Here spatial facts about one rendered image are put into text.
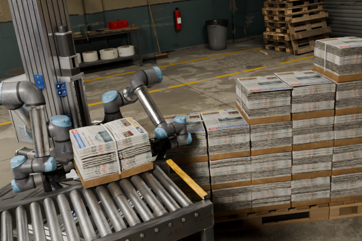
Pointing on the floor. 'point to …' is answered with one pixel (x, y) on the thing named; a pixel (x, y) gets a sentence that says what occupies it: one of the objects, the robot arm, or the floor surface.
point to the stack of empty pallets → (280, 42)
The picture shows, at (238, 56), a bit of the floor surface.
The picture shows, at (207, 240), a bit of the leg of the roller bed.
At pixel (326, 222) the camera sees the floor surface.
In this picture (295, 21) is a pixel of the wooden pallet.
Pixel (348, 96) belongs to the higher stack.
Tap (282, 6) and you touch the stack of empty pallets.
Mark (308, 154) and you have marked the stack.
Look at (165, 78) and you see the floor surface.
